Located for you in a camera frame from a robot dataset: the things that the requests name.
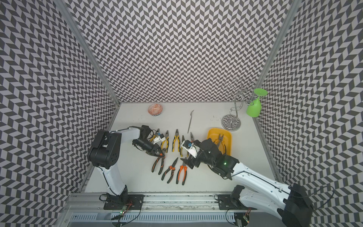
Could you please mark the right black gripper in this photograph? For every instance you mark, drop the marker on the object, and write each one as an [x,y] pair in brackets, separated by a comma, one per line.
[191,161]

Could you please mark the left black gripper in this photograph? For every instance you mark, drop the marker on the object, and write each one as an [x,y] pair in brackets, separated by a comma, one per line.
[156,148]

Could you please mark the yellow combination pliers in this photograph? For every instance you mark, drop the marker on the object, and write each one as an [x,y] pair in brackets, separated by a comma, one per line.
[154,136]

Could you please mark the yellow black pliers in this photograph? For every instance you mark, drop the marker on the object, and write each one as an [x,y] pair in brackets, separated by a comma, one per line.
[176,142]
[181,148]
[165,143]

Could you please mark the orange long nose pliers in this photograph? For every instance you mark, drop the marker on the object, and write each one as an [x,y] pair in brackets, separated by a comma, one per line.
[192,136]

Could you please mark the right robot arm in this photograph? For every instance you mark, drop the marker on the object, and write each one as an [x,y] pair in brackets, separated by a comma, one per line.
[290,203]

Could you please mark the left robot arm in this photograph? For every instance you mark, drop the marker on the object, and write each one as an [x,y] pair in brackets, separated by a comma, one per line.
[105,152]

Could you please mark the yellow plastic storage box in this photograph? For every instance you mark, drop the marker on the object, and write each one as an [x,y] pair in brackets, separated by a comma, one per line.
[214,133]

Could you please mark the grey open-jaw pliers in box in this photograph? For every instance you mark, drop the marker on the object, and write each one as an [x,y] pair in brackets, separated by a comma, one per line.
[220,140]

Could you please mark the orange patterned small bowl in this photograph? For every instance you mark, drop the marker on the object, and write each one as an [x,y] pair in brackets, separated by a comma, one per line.
[155,109]

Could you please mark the silver metal fork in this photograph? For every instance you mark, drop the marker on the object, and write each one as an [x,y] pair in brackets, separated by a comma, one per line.
[189,126]

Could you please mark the green plastic goblet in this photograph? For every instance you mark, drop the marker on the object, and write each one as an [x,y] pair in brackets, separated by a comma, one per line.
[254,107]

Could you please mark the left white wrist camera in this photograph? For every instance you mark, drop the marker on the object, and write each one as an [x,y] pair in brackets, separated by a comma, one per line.
[159,138]

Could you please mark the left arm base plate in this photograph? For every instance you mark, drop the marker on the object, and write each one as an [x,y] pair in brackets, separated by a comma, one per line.
[133,202]

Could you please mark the chrome wire cup stand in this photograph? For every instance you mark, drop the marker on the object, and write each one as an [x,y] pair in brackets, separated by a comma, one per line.
[241,95]

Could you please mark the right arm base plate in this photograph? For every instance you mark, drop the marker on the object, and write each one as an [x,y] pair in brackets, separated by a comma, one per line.
[231,201]

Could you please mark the aluminium front rail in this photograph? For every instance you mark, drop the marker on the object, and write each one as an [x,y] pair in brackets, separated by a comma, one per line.
[174,202]

